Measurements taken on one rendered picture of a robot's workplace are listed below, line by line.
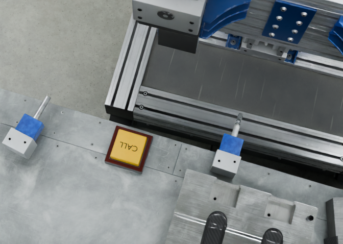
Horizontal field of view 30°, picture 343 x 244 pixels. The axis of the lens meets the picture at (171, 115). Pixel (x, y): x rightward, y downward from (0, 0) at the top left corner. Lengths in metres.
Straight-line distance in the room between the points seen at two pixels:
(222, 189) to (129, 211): 0.20
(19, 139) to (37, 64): 0.99
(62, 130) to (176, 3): 0.36
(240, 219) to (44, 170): 0.41
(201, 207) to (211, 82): 0.84
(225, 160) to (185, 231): 0.17
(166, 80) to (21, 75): 0.54
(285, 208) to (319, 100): 0.82
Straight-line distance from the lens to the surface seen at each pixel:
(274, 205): 1.27
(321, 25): 1.43
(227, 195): 1.25
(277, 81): 2.04
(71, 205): 1.32
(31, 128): 1.32
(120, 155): 1.29
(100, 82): 2.22
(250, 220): 1.23
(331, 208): 1.32
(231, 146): 1.30
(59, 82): 2.24
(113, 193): 1.31
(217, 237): 1.22
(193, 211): 1.22
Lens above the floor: 2.09
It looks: 74 degrees down
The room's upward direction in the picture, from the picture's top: 6 degrees clockwise
